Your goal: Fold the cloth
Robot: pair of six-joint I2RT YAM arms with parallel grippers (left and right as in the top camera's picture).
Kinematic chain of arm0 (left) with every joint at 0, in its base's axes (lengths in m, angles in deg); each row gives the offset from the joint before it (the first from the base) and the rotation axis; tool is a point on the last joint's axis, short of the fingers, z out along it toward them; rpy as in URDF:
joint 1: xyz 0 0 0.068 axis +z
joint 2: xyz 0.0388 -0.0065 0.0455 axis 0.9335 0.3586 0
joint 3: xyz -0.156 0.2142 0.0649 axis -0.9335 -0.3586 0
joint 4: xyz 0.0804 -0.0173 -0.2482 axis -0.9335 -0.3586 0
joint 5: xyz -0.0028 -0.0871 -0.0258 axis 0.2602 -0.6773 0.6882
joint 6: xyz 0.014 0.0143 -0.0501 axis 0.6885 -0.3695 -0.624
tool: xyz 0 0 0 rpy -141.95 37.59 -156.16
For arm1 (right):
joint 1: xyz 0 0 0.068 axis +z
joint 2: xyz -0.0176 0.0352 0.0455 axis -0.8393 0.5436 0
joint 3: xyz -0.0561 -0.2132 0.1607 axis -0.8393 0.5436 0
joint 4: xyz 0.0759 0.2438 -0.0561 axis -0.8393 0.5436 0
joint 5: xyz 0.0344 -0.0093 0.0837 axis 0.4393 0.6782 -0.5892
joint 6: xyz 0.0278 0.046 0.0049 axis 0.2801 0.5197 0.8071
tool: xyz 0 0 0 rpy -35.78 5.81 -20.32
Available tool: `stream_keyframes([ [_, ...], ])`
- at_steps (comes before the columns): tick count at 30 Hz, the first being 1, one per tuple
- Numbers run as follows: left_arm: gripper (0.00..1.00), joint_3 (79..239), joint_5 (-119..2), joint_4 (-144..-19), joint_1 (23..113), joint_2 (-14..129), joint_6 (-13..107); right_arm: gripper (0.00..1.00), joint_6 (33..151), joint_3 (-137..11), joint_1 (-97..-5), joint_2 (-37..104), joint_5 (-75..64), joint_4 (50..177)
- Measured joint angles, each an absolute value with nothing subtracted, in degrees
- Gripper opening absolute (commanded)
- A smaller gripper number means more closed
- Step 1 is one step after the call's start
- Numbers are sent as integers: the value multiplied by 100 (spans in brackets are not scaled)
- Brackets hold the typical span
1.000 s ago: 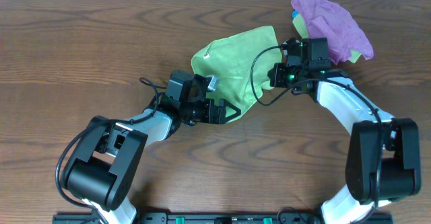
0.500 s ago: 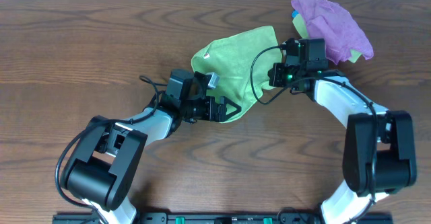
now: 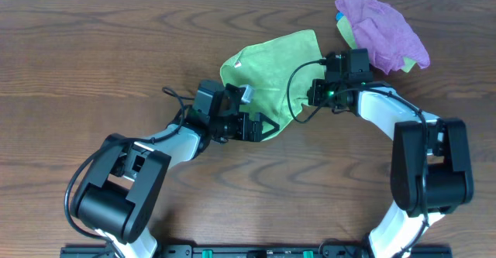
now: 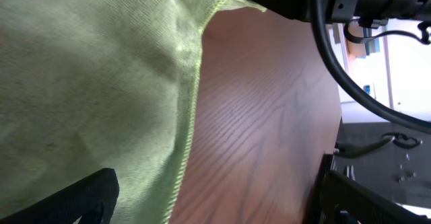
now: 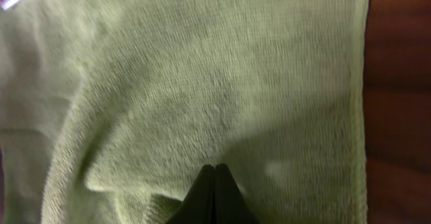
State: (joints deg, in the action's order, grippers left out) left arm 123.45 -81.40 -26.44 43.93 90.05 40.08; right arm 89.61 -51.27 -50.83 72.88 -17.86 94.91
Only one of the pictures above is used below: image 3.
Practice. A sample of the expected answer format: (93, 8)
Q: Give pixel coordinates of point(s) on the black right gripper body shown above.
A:
(326, 95)

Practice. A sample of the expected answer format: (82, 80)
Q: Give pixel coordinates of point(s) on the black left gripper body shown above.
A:
(226, 127)

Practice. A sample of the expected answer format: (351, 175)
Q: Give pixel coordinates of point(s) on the green microfiber cloth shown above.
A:
(280, 70)

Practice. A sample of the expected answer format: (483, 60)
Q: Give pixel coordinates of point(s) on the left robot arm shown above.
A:
(113, 193)

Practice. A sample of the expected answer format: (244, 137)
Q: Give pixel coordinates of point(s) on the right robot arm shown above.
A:
(431, 173)

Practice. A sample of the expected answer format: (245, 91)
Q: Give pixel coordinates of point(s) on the light green cloth underneath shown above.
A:
(382, 54)

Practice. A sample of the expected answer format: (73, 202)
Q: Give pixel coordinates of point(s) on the blue cloth corner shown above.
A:
(339, 15)

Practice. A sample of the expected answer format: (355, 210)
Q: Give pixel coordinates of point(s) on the purple microfiber cloth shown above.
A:
(382, 30)

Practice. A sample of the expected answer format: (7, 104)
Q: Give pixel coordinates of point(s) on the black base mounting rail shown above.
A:
(186, 251)

